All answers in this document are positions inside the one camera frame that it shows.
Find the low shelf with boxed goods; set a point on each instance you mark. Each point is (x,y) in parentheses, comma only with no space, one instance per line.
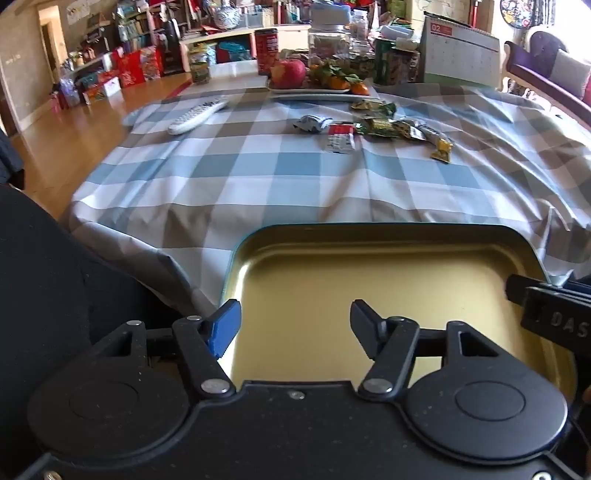
(124,69)

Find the silver vase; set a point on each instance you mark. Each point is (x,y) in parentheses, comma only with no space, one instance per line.
(226,14)

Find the pile of leafy tangerines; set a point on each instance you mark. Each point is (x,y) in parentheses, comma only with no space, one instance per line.
(339,81)

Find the round decorative wall plate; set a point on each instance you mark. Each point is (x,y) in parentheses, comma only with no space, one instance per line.
(519,11)

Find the person's dark clothing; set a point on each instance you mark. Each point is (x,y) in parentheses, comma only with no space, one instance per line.
(55,300)

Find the clear jar with green label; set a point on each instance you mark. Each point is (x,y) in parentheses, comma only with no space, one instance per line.
(201,64)

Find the blue grey checked tablecloth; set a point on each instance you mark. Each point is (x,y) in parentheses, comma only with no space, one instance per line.
(277,184)

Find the silver snack packet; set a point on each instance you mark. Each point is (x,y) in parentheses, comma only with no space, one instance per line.
(417,127)

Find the teal box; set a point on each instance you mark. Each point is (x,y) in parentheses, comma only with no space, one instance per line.
(233,51)

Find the white shelf unit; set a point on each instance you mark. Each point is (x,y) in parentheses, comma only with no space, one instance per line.
(240,33)

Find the gold metal tin tray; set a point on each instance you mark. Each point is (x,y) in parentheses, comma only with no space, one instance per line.
(346,277)

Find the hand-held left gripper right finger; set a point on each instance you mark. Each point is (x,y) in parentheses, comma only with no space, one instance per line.
(362,325)

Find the red white snack packet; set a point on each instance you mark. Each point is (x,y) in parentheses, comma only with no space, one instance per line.
(340,138)

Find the blue white snack packet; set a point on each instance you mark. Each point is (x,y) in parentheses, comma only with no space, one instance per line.
(313,123)

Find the green twisted candy wrapper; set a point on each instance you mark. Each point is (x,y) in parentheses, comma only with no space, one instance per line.
(374,108)

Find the clear glass jar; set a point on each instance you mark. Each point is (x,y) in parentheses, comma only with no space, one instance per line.
(328,46)

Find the white rectangular plate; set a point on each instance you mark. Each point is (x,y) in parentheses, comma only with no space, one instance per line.
(314,91)

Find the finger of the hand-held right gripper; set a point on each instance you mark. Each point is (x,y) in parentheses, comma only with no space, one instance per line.
(515,290)

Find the dark jar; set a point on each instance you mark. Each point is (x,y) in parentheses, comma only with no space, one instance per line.
(406,67)

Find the purple white sofa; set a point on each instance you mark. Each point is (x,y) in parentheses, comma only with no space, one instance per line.
(531,64)

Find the grey cushion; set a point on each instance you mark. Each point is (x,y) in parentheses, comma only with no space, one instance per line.
(570,71)

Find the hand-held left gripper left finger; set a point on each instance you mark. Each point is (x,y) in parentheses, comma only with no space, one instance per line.
(226,330)

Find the white remote control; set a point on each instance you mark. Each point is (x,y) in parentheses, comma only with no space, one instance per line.
(196,115)

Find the blue lidded plastic container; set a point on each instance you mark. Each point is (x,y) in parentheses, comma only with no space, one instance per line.
(330,14)

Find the green crinkled snack packet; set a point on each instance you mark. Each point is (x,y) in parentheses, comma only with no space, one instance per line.
(383,128)

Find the red apple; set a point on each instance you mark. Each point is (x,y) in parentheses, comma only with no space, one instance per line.
(288,73)

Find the red cylindrical can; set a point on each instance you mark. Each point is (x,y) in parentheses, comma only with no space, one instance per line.
(267,50)

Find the green yellow snack packet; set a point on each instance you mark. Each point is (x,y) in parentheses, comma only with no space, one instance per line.
(439,144)

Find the desk calendar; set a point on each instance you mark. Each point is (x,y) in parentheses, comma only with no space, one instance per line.
(461,53)

